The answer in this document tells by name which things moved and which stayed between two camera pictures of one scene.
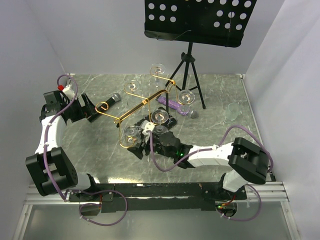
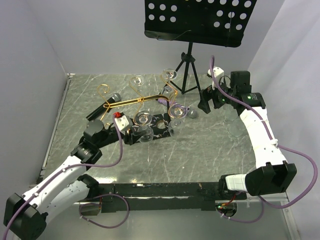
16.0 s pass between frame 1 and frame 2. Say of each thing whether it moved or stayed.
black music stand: stayed
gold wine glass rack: moved
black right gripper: moved
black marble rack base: moved
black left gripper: moved
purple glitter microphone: stayed
